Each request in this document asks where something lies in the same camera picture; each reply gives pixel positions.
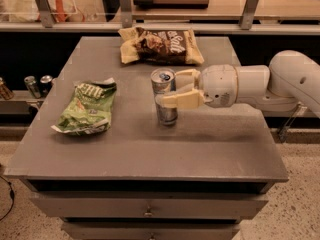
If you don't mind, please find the upper drawer with knob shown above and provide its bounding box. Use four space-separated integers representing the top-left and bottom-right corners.
31 192 267 220

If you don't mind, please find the right metal railing post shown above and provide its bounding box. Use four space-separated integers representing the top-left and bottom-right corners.
239 0 259 30

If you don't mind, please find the brown yellow chip bag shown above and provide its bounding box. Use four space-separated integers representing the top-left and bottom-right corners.
118 27 204 65

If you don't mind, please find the black cable on floor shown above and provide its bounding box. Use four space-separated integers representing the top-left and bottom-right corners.
0 175 16 222

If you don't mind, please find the green chip bag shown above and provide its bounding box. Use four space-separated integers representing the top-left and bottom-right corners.
51 78 117 136

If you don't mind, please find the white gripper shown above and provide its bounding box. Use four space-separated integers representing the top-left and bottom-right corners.
155 65 237 109

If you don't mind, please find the white orange plastic bag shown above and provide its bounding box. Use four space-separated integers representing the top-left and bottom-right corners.
5 0 80 23

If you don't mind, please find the grey drawer cabinet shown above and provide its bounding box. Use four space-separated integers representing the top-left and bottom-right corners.
5 37 287 226

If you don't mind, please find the metal railing post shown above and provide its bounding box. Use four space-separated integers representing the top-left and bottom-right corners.
239 0 259 30
119 0 132 28
35 0 55 28

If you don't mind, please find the lower drawer with knob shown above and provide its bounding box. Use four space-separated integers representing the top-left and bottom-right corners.
62 222 239 240

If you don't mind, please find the middle metal railing post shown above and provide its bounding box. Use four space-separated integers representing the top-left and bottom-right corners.
119 0 132 28

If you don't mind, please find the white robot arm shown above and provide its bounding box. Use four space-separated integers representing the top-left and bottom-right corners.
155 50 320 117

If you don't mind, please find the drawer with knob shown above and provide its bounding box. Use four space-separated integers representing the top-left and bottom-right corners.
31 192 267 220
62 222 239 240

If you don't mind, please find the left metal railing post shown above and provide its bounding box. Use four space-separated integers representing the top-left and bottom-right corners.
35 0 55 28

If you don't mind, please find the redbull can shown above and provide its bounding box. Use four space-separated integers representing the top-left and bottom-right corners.
151 68 178 126

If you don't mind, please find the dark can on shelf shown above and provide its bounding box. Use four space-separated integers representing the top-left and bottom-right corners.
40 75 53 96

